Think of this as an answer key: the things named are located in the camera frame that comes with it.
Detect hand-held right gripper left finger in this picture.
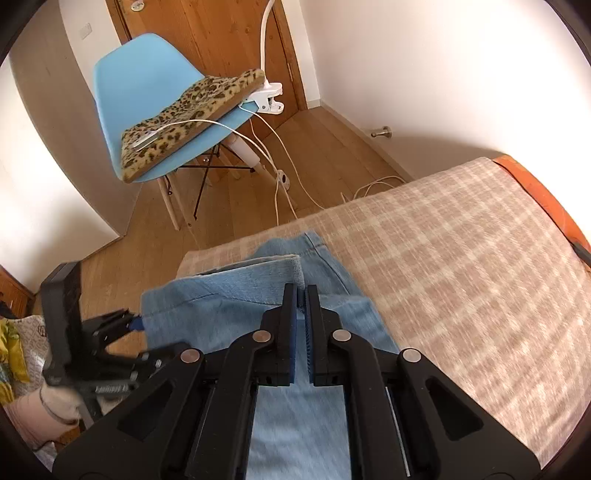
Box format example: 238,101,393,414
52,282,305,480

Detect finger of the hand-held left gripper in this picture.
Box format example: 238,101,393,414
84,310,147,343
99,342,188,376

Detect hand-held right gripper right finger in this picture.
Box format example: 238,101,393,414
306,284,539,480

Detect light blue pants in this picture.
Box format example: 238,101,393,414
140,231,400,480

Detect person's left hand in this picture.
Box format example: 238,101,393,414
39,375,116,439

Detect white patterned cloth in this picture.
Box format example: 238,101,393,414
0,314,52,407

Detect wooden cabinet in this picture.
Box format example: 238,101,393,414
0,264,36,320

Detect yellow patterned cloth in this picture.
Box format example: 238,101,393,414
0,318,31,398

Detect beige plaid blanket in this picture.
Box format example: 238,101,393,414
177,157,591,469

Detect leopard print cushion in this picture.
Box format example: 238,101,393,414
120,69,267,182

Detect blue chair with wooden legs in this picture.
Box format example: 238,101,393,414
93,33,293,232

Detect white clamp lamp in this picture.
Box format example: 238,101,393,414
239,0,285,114

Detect orange bed sheet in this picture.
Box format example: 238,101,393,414
491,155,591,268

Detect wooden door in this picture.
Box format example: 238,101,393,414
105,0,309,139

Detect white floor cable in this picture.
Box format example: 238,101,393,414
341,176,408,204

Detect white cable with switch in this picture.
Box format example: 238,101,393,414
131,104,326,219

